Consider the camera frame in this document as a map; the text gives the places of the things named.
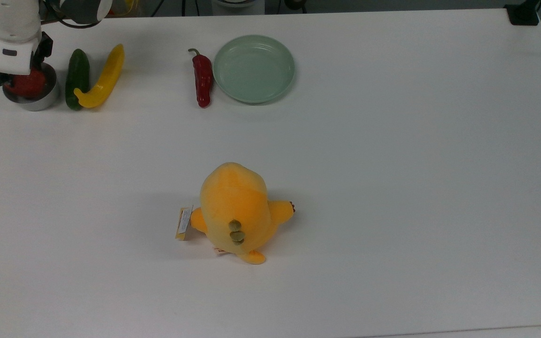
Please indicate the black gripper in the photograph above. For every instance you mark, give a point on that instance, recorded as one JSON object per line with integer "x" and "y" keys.
{"x": 42, "y": 47}

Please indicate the black clamp mount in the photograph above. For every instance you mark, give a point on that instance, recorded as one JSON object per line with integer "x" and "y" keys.
{"x": 523, "y": 14}

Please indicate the green cucumber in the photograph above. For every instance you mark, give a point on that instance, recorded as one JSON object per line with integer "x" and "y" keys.
{"x": 77, "y": 75}

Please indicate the red apple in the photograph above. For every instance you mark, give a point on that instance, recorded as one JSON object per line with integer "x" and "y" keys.
{"x": 28, "y": 85}

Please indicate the yellow banana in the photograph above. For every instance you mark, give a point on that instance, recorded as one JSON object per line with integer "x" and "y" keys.
{"x": 106, "y": 77}

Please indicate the pale green plate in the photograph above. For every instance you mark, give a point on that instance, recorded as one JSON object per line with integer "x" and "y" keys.
{"x": 254, "y": 68}

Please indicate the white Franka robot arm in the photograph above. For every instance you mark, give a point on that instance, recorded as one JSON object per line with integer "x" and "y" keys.
{"x": 14, "y": 28}

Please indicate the red chili pepper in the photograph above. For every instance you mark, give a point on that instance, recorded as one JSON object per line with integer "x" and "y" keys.
{"x": 203, "y": 80}

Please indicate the orange plush dinosaur toy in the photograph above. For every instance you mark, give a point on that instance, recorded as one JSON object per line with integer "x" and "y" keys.
{"x": 235, "y": 206}

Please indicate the white paper hang tag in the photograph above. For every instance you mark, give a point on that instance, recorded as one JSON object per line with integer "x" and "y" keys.
{"x": 184, "y": 223}

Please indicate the grey bowl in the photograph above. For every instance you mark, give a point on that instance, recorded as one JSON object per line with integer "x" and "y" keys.
{"x": 40, "y": 104}

